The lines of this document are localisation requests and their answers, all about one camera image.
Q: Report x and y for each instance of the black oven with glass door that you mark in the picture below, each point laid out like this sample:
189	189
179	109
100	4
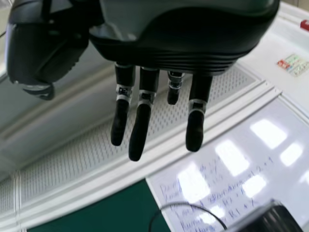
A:
282	220

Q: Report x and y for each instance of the red and green sticker label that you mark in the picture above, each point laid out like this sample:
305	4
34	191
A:
293	64

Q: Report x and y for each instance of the small red label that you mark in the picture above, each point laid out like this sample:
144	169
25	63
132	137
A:
305	24

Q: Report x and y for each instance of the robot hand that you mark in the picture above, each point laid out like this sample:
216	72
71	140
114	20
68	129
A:
169	36

